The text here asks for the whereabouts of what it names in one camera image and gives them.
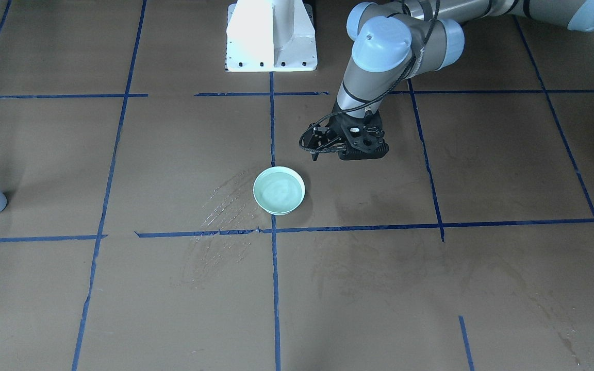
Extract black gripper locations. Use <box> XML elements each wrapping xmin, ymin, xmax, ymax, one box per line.
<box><xmin>328</xmin><ymin>111</ymin><xmax>389</xmax><ymax>161</ymax></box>

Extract mint green bowl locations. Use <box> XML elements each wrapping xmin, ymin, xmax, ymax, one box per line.
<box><xmin>253</xmin><ymin>166</ymin><xmax>306</xmax><ymax>216</ymax></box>

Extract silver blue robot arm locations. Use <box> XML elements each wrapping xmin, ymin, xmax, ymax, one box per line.
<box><xmin>299</xmin><ymin>1</ymin><xmax>594</xmax><ymax>160</ymax></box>

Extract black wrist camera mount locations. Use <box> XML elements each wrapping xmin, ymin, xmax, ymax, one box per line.
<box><xmin>299</xmin><ymin>123</ymin><xmax>348</xmax><ymax>161</ymax></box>

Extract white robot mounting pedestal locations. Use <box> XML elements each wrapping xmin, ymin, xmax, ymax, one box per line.
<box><xmin>225</xmin><ymin>1</ymin><xmax>318</xmax><ymax>73</ymax></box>

